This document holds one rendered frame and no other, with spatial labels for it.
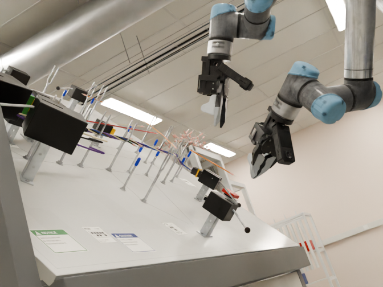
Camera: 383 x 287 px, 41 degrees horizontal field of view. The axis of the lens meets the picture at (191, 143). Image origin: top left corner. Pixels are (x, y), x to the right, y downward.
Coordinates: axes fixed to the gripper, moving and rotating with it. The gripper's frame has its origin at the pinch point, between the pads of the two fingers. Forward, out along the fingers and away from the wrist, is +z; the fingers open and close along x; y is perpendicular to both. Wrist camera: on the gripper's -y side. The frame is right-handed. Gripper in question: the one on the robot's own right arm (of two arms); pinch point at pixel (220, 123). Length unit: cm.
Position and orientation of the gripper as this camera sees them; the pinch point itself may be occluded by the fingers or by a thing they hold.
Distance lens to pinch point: 152.0
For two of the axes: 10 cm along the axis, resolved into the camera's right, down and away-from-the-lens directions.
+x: -2.6, -0.3, -9.7
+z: -0.8, 10.0, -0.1
